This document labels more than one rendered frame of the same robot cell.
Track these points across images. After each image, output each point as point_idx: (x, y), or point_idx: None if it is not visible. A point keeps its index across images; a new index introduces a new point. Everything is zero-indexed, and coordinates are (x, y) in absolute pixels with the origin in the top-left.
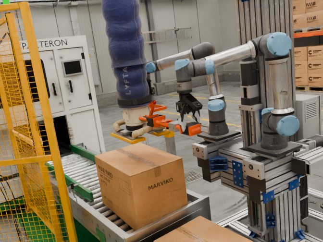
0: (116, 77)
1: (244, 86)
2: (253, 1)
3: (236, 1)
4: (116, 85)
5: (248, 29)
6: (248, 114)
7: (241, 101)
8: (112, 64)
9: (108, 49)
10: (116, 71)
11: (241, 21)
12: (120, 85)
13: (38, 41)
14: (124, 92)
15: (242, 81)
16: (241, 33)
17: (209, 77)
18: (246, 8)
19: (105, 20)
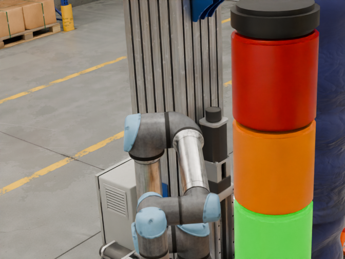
0: (335, 235)
1: (224, 160)
2: (206, 19)
3: (180, 21)
4: (333, 255)
5: (198, 68)
6: (221, 203)
7: (218, 187)
8: (343, 207)
9: (337, 177)
10: (343, 217)
11: (187, 56)
12: (341, 245)
13: None
14: (343, 255)
15: (222, 154)
16: (187, 77)
17: (161, 183)
18: (196, 32)
19: (343, 104)
